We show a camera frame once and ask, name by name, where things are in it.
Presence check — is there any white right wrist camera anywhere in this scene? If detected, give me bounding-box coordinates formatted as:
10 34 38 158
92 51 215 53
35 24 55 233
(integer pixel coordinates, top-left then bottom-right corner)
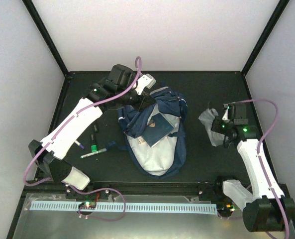
222 104 230 122

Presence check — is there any grey pencil pouch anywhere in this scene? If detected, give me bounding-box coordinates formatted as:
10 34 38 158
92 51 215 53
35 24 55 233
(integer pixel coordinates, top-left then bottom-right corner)
198 103 224 147

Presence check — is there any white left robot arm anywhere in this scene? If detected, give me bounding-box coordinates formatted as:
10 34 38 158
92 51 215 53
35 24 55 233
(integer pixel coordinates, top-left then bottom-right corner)
28 64 156 190

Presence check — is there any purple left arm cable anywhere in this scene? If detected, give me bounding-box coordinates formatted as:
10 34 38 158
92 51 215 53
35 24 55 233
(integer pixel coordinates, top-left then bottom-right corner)
23 56 143 187

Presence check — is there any white green pen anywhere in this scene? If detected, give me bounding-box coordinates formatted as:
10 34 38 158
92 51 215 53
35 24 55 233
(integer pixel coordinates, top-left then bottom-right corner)
80 148 107 159

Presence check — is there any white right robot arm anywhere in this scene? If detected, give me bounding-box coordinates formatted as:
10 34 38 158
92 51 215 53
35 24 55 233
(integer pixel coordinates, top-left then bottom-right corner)
211 100 295 238

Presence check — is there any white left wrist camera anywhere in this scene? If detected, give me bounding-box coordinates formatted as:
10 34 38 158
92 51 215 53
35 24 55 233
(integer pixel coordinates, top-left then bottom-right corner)
133 74 156 95

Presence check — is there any green capped marker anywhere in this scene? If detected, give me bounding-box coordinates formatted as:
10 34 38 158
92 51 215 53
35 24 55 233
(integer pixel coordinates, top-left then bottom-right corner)
91 134 98 152

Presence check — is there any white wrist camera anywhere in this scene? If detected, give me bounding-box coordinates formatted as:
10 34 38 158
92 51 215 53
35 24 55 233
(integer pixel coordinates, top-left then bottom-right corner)
133 74 156 95
222 104 230 122

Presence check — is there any white slotted cable duct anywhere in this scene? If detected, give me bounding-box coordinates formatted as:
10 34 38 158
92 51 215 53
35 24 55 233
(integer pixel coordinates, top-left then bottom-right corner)
29 201 217 216

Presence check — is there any dark blue notebook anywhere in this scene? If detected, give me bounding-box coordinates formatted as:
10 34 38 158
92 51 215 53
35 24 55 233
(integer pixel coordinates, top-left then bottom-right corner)
142 113 174 147

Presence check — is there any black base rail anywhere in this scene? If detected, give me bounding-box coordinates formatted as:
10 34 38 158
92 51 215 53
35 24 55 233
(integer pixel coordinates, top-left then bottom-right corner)
23 182 227 201

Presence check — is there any navy blue student backpack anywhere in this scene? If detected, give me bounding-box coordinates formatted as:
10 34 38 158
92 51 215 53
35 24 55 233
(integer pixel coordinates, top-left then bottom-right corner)
107 86 188 179

